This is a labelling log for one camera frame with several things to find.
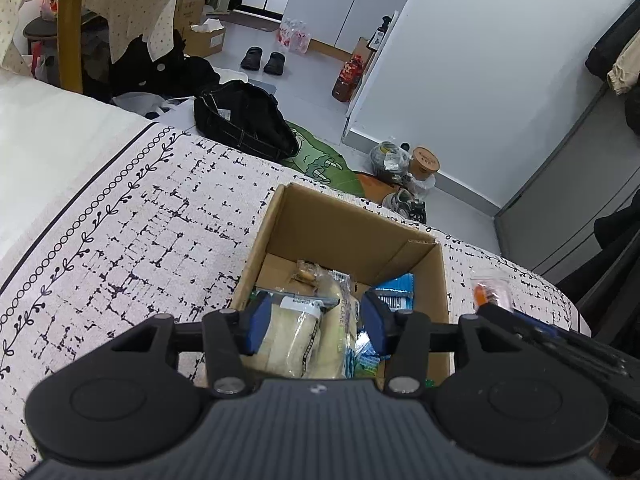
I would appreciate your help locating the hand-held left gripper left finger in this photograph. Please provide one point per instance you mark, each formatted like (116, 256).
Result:
(260, 322)

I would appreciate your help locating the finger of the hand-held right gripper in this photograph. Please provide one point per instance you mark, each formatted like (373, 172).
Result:
(530, 321)
(580, 357)

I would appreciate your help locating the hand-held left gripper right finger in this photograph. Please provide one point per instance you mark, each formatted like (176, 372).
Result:
(375, 325)

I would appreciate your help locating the blue and green plum packet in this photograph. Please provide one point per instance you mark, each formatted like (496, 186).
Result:
(367, 360)

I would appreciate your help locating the blue snack packet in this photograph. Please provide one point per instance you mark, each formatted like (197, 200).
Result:
(397, 294)

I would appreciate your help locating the white cake packet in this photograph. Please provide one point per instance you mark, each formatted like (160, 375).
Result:
(295, 340)

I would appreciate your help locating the long cake roll packet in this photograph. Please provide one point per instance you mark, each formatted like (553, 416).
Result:
(336, 330)

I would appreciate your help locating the orange snack packet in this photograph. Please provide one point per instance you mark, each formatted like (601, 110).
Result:
(487, 287)

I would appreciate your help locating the small yellow snack packet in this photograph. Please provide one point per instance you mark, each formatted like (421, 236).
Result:
(306, 272)

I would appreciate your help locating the grey sneaker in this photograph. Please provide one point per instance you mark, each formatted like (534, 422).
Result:
(405, 202)

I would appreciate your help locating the clear plastic bag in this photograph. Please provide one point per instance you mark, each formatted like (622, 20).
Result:
(387, 160)

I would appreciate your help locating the paper cup with lid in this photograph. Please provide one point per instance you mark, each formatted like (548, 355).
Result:
(424, 162)

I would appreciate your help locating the green floor mat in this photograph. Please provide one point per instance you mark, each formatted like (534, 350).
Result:
(320, 160)

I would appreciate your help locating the black bag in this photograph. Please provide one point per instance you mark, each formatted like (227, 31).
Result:
(245, 120)

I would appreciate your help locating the white plastic bag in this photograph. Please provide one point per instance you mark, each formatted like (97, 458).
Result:
(145, 102)

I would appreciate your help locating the black slipper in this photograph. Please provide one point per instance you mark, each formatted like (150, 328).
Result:
(251, 57)
(275, 62)

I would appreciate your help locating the beige garment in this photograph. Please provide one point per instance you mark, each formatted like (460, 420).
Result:
(622, 70)

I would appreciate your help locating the white bed sheet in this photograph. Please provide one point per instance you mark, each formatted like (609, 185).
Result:
(55, 150)

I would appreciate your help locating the black clothing pile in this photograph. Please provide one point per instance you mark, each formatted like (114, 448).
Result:
(150, 67)

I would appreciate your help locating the pack of water bottles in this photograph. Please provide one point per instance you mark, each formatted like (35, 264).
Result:
(294, 36)

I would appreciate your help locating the dark spray bottle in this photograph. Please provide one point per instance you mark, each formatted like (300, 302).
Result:
(380, 35)

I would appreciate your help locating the open cardboard box with tissue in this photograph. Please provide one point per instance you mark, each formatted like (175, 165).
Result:
(205, 37)

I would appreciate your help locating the black hanging coat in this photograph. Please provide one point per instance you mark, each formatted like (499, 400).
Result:
(612, 40)

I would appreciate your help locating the white cabinet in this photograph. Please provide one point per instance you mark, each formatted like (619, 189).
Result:
(345, 5)

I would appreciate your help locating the tall brown cardboard box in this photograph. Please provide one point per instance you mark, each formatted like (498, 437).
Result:
(192, 2)

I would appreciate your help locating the dotted cream tablecloth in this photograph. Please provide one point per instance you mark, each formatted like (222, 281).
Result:
(145, 5)

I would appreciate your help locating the wooden table leg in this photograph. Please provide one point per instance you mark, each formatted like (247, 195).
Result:
(70, 20)

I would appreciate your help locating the round dark stool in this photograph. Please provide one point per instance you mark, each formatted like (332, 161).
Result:
(40, 27)

